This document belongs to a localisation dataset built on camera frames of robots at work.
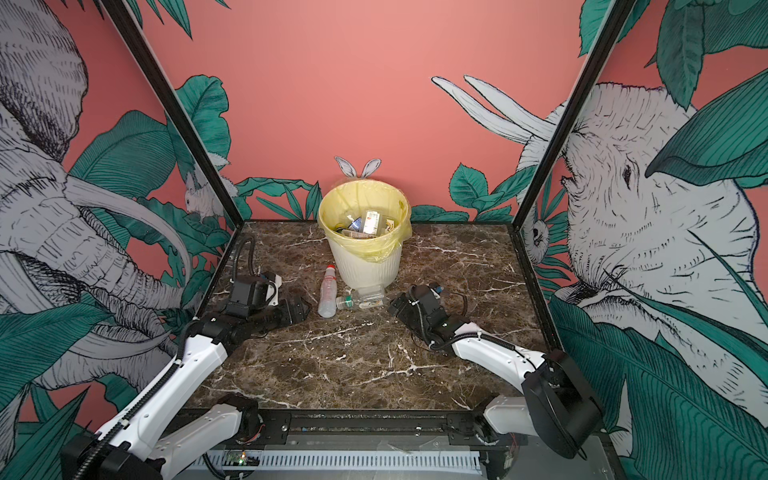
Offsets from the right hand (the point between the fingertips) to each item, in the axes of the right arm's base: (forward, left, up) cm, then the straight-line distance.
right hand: (392, 306), depth 85 cm
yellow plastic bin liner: (+31, +16, +14) cm, 37 cm away
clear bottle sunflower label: (+21, +7, +13) cm, 26 cm away
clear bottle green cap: (+26, +1, +8) cm, 27 cm away
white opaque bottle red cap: (+2, +20, -5) cm, 21 cm away
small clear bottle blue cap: (+25, +12, +8) cm, 29 cm away
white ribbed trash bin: (+10, +8, 0) cm, 13 cm away
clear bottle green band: (+6, +16, -8) cm, 18 cm away
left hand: (-3, +25, +5) cm, 26 cm away
